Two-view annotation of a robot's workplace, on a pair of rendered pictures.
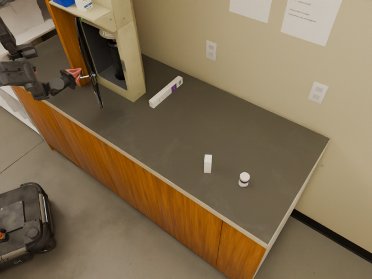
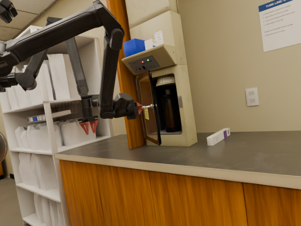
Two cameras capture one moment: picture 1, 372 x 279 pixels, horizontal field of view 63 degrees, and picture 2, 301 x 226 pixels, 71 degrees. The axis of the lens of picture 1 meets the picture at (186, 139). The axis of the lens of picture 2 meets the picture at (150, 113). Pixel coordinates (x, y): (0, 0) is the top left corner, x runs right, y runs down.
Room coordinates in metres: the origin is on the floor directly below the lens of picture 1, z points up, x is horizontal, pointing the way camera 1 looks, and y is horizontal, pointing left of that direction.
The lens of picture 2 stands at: (0.15, 0.48, 1.22)
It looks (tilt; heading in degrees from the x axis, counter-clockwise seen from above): 3 degrees down; 0
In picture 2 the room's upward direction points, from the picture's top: 8 degrees counter-clockwise
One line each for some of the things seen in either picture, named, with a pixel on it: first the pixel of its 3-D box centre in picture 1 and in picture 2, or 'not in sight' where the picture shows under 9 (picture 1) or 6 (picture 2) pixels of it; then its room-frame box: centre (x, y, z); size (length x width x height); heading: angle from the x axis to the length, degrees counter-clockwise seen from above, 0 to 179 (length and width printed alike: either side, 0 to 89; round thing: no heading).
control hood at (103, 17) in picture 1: (82, 15); (148, 61); (1.38, 0.46, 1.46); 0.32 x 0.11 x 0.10; 51
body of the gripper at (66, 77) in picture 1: (63, 82); (127, 110); (1.22, 0.61, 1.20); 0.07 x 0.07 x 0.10; 51
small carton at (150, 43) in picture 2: (83, 1); (151, 45); (1.36, 0.43, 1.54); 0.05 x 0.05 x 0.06; 56
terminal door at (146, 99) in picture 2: (88, 65); (147, 108); (1.37, 0.51, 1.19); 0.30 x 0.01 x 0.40; 16
